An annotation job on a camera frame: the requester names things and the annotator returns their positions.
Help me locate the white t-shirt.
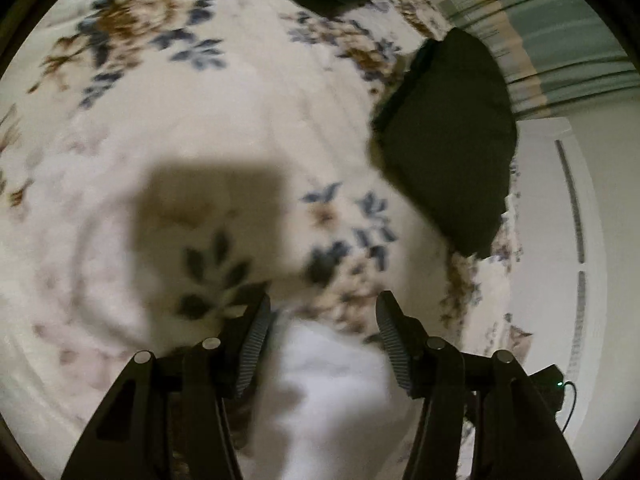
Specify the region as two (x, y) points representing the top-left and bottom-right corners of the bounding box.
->
(240, 310), (427, 480)

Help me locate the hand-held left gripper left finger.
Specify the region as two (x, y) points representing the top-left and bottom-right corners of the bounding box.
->
(61, 292), (273, 480)

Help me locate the black folded garment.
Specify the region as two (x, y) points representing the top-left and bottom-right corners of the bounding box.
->
(370, 26), (518, 259)

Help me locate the grey-green striped curtain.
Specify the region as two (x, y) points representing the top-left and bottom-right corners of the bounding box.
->
(439, 0), (637, 119)

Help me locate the black cable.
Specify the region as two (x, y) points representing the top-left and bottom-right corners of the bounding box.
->
(559, 381), (579, 434)

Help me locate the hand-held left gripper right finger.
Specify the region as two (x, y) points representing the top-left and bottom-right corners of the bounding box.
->
(375, 290), (584, 480)

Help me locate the floral bed blanket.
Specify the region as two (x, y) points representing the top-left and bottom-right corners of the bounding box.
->
(0, 0), (525, 480)

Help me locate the white headboard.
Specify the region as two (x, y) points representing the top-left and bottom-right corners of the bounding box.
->
(507, 117), (632, 480)

